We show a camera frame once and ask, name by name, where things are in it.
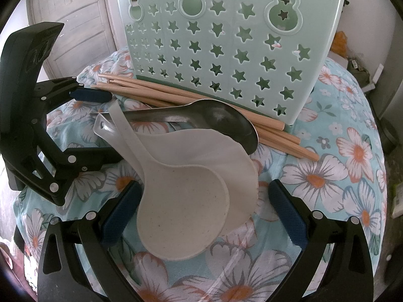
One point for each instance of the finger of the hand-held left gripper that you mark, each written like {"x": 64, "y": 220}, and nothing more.
{"x": 91, "y": 159}
{"x": 89, "y": 94}

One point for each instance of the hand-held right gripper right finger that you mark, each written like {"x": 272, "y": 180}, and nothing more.
{"x": 288, "y": 214}

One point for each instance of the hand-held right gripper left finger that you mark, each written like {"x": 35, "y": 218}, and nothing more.
{"x": 122, "y": 210}

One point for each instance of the wooden chopstick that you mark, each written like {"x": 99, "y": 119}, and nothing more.
{"x": 277, "y": 125}
{"x": 297, "y": 151}
{"x": 292, "y": 137}
{"x": 311, "y": 156}
{"x": 148, "y": 92}

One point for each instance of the speckled cream rice paddle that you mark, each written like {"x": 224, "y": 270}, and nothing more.
{"x": 182, "y": 214}

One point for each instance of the translucent white rice paddle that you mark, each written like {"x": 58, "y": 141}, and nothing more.
{"x": 195, "y": 144}

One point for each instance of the metal spoon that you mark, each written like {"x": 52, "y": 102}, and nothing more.
{"x": 226, "y": 119}

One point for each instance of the mint green utensil holder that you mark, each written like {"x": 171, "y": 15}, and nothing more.
{"x": 231, "y": 19}

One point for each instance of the blue floral cloth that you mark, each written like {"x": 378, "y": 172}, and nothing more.
{"x": 330, "y": 176}

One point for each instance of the white panelled door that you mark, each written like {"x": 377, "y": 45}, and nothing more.
{"x": 82, "y": 22}

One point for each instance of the orange bag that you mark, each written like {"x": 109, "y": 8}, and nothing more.
{"x": 341, "y": 42}

